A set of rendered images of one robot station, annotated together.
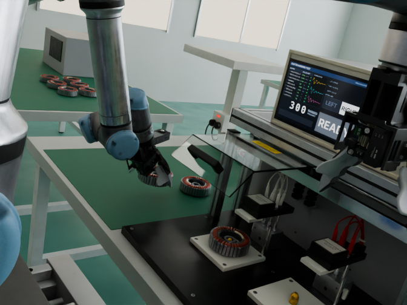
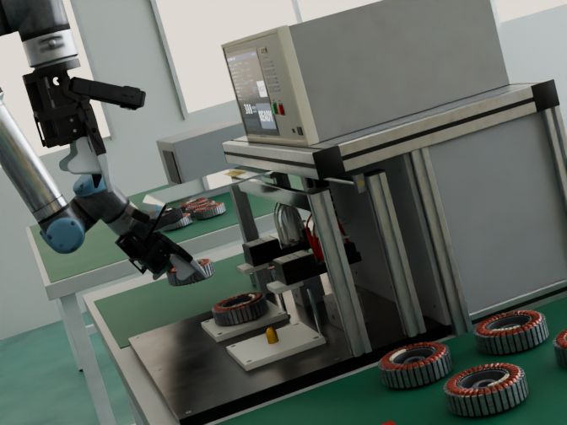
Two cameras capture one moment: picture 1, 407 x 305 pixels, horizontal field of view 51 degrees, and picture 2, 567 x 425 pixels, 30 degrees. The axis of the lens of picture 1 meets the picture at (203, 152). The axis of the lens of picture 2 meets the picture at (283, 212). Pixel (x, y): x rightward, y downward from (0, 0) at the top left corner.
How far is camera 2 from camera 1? 1.40 m
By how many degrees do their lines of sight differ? 27
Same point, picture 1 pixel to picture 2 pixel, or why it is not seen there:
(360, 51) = not seen: outside the picture
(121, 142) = (56, 233)
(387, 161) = (48, 139)
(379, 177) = (283, 151)
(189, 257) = (186, 341)
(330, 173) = not seen: hidden behind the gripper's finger
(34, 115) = (114, 270)
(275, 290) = (262, 337)
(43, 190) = not seen: hidden behind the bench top
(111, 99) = (28, 190)
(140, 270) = (126, 370)
